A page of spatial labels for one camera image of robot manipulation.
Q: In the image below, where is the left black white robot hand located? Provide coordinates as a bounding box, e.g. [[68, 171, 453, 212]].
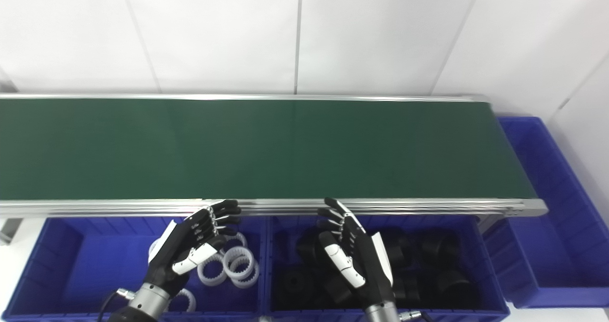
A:
[[143, 199, 242, 298]]

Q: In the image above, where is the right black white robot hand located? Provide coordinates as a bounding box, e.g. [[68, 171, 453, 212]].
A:
[[317, 197, 395, 308]]

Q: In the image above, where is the black cylindrical part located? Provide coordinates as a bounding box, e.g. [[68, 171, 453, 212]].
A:
[[393, 274, 431, 303], [296, 229, 329, 265], [319, 272, 355, 308], [383, 228, 419, 265], [418, 228, 453, 265], [275, 271, 315, 309], [434, 269, 477, 308]]

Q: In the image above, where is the green conveyor belt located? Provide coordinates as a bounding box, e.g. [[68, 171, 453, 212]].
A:
[[0, 93, 549, 219], [0, 98, 538, 201]]

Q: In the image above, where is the blue plastic bin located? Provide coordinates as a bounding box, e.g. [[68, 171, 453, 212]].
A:
[[0, 216, 267, 322], [263, 215, 511, 322], [483, 117, 609, 309]]

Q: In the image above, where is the aluminium conveyor leg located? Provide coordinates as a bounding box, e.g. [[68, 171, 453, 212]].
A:
[[0, 217, 23, 245], [477, 214, 500, 234]]

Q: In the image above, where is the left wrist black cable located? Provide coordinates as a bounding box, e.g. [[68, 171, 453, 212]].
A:
[[98, 288, 138, 322]]

